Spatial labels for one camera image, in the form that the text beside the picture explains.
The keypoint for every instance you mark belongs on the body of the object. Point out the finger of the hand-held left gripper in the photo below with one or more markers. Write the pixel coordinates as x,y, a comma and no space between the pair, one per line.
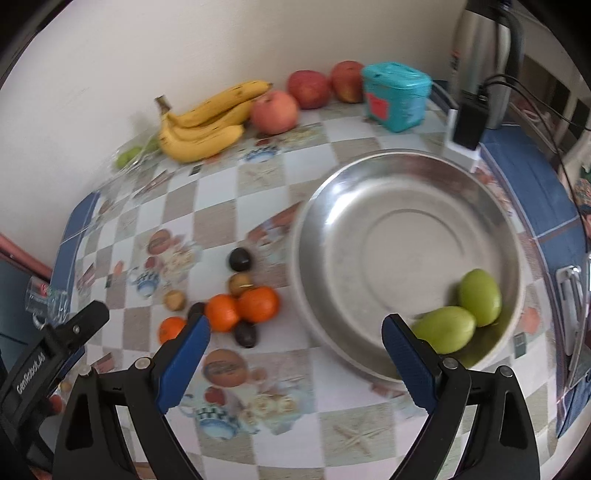
90,318

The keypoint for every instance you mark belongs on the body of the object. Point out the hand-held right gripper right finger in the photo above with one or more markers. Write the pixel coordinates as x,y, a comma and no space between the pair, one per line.
406,355

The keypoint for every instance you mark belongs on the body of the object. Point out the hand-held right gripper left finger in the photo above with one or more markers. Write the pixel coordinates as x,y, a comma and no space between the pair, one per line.
184,364

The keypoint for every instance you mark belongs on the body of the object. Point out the green jujube fruit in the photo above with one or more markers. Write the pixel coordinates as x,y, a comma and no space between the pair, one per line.
480,295
445,328

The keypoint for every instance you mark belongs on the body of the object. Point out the brown kiwi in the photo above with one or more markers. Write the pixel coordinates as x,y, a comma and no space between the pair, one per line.
174,300
240,282

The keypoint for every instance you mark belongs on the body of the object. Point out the large orange mandarin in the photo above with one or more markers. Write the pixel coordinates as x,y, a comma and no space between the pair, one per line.
258,303

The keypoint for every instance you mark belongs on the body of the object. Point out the stainless steel basin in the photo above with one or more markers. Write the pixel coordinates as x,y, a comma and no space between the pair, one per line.
392,249

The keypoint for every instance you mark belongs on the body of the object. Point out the clear glass cup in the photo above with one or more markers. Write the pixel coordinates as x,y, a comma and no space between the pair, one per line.
46,300

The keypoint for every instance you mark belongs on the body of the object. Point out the clear bag of green fruit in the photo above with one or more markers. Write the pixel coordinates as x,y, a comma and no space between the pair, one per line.
127,157

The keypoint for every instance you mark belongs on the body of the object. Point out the printed checkered tablecloth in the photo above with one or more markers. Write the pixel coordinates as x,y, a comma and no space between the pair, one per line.
277,184

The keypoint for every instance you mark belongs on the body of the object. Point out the white power strip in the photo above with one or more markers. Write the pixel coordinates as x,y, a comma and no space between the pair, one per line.
457,156

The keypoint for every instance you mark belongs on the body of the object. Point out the yellow banana bunch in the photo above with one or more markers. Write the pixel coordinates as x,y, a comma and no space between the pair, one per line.
198,143

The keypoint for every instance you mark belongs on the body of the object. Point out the black power adapter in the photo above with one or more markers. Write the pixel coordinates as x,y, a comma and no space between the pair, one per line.
468,124

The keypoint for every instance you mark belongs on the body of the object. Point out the colourful printed packet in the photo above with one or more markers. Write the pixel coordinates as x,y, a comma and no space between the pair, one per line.
582,194

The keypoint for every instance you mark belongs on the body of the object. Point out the teal plastic container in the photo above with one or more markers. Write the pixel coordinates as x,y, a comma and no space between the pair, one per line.
397,101

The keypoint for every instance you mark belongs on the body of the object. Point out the red apple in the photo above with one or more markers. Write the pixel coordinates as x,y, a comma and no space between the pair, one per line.
308,88
274,112
347,81

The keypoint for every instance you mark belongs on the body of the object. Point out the stainless steel thermos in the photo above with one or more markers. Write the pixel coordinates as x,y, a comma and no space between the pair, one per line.
475,46

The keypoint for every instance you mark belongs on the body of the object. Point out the white metal frame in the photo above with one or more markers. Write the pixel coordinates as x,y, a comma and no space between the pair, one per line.
570,314

